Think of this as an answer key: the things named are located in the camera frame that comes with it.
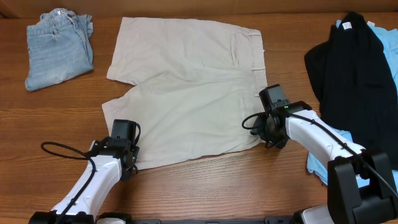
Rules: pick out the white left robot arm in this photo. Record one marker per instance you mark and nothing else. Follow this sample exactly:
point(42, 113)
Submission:
point(109, 161)

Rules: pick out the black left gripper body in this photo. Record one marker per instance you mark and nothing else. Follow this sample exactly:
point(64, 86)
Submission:
point(134, 149)

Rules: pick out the beige khaki shorts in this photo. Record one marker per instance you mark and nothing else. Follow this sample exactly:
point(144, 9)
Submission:
point(193, 82)

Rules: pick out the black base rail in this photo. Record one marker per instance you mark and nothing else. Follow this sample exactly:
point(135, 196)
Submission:
point(266, 220)

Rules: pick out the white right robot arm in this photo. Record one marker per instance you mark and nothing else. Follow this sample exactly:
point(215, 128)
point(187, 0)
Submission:
point(361, 186)

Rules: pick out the black garment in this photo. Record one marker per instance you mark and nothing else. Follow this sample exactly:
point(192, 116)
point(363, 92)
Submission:
point(352, 81)

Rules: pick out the folded light blue jeans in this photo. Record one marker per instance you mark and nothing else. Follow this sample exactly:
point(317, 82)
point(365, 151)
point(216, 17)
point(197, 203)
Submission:
point(59, 48)

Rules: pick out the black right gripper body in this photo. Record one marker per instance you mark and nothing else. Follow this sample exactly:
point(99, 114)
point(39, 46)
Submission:
point(273, 135)

